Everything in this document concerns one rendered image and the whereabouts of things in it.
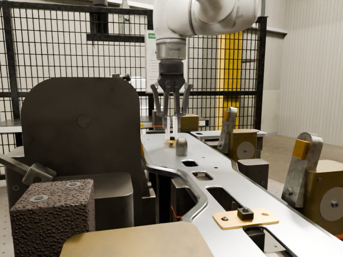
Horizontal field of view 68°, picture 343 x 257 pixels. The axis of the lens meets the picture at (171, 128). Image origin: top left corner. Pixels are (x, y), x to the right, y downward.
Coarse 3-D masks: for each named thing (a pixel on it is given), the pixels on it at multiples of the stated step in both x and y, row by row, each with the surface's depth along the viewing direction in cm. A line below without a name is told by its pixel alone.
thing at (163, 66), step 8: (160, 64) 74; (168, 64) 72; (176, 64) 72; (160, 72) 74; (168, 72) 73; (176, 72) 73; (160, 80) 75; (168, 80) 75; (176, 80) 76; (184, 80) 76
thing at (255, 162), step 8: (240, 160) 66; (248, 160) 66; (256, 160) 66; (240, 168) 64; (248, 168) 62; (256, 168) 62; (264, 168) 63; (248, 176) 62; (256, 176) 63; (264, 176) 63; (264, 184) 64
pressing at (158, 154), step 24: (144, 144) 79; (168, 144) 79; (192, 144) 79; (168, 168) 55; (192, 168) 56; (216, 168) 56; (192, 192) 44; (240, 192) 44; (264, 192) 44; (192, 216) 35; (288, 216) 36; (216, 240) 30; (240, 240) 30; (288, 240) 30; (312, 240) 30; (336, 240) 31
